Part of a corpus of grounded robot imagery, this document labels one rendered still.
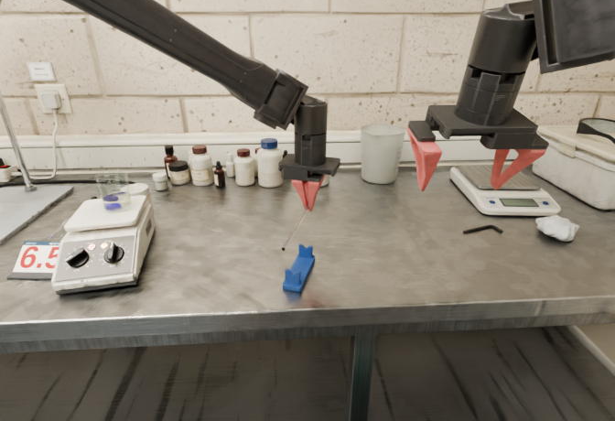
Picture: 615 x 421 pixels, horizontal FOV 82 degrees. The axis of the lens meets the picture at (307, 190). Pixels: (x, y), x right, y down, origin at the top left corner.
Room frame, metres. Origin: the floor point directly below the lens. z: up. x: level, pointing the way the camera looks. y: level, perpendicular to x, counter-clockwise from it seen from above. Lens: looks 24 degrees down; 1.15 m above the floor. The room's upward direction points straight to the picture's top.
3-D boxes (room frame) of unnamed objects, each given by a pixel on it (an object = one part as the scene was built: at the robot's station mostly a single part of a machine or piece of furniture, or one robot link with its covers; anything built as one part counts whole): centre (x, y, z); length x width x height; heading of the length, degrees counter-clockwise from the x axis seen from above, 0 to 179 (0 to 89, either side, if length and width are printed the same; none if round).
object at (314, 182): (0.61, 0.01, 0.89); 0.07 x 0.07 x 0.09; 75
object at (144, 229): (0.59, 0.38, 0.79); 0.22 x 0.13 x 0.08; 12
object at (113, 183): (0.62, 0.37, 0.87); 0.06 x 0.05 x 0.08; 112
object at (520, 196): (0.87, -0.52, 0.77); 0.26 x 0.19 x 0.05; 178
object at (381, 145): (1.01, -0.22, 0.82); 0.18 x 0.13 x 0.15; 151
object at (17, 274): (0.54, 0.49, 0.77); 0.09 x 0.06 x 0.04; 88
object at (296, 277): (0.53, 0.01, 0.77); 0.10 x 0.03 x 0.04; 164
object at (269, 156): (0.95, 0.11, 0.81); 0.07 x 0.07 x 0.13
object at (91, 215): (0.61, 0.39, 0.83); 0.12 x 0.12 x 0.01; 12
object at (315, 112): (0.61, 0.00, 1.02); 0.07 x 0.06 x 0.07; 23
